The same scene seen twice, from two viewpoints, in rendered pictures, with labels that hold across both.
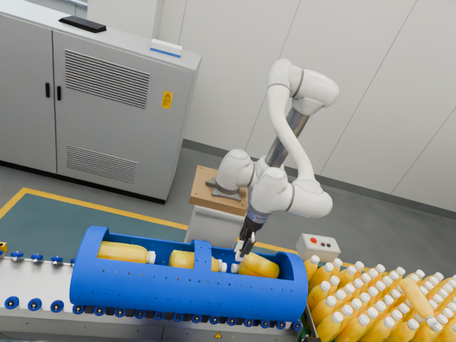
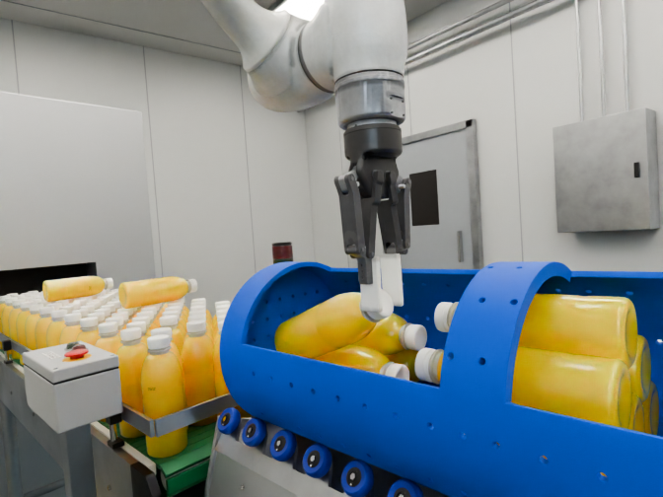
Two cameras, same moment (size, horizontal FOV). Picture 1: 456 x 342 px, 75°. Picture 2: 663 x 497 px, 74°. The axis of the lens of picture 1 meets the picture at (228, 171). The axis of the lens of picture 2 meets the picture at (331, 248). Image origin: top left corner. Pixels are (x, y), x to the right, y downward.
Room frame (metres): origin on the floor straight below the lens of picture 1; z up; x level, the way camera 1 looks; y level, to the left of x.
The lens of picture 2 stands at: (1.24, 0.31, 1.29)
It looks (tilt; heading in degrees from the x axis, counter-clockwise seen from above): 2 degrees down; 239
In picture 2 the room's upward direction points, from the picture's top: 4 degrees counter-clockwise
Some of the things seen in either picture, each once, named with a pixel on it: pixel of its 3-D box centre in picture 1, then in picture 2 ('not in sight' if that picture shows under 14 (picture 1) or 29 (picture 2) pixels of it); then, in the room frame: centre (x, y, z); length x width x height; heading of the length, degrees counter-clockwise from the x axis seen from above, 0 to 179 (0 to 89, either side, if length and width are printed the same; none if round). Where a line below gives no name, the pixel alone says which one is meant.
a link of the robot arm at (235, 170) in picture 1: (235, 167); not in sight; (1.49, -0.04, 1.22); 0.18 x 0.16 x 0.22; 99
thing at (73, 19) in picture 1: (83, 23); not in sight; (2.44, 1.50, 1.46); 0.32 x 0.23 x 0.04; 98
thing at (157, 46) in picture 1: (166, 48); not in sight; (2.48, 0.80, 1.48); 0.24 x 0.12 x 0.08; 106
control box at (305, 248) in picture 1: (317, 248); (70, 381); (1.25, -0.60, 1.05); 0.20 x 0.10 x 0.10; 105
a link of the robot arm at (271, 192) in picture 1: (272, 189); (358, 26); (0.89, -0.17, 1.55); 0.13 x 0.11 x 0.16; 99
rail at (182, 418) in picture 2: (305, 305); (251, 392); (0.94, -0.56, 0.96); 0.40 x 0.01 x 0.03; 15
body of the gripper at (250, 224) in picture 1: (252, 224); (374, 163); (0.89, -0.16, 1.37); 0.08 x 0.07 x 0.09; 15
